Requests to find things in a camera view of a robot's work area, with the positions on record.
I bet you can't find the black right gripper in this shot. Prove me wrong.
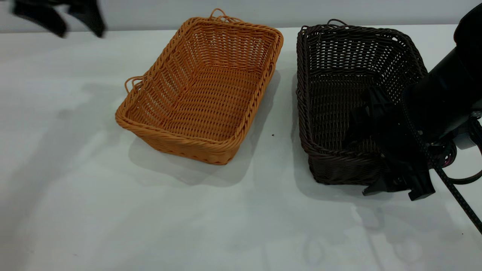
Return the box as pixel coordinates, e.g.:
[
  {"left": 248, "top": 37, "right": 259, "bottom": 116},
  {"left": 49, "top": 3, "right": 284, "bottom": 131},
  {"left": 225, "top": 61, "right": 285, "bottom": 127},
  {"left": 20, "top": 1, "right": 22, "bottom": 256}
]
[{"left": 362, "top": 113, "right": 436, "bottom": 201}]

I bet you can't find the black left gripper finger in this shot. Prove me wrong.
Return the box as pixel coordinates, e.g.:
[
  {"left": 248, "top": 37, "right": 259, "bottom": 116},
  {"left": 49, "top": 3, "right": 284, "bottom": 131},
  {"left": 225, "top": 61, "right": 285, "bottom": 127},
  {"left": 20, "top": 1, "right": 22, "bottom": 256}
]
[
  {"left": 68, "top": 0, "right": 107, "bottom": 38},
  {"left": 11, "top": 0, "right": 69, "bottom": 38}
]

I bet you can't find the dark brown woven rattan basket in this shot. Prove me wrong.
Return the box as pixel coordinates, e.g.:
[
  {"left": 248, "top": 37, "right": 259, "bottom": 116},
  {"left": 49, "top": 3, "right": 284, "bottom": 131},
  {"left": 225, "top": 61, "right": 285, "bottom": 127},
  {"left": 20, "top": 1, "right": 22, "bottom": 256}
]
[{"left": 296, "top": 19, "right": 430, "bottom": 186}]

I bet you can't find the orange woven rattan basket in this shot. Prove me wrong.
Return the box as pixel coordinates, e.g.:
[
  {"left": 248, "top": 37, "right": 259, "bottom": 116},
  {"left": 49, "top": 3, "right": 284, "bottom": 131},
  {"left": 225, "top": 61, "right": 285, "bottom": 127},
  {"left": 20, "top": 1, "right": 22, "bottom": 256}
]
[{"left": 115, "top": 8, "right": 284, "bottom": 166}]

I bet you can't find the black smooth cable loop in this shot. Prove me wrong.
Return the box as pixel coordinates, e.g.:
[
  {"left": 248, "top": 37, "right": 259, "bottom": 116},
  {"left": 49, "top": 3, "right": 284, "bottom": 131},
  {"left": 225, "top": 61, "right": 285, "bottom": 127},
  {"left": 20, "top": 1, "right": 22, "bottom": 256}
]
[{"left": 444, "top": 120, "right": 482, "bottom": 186}]

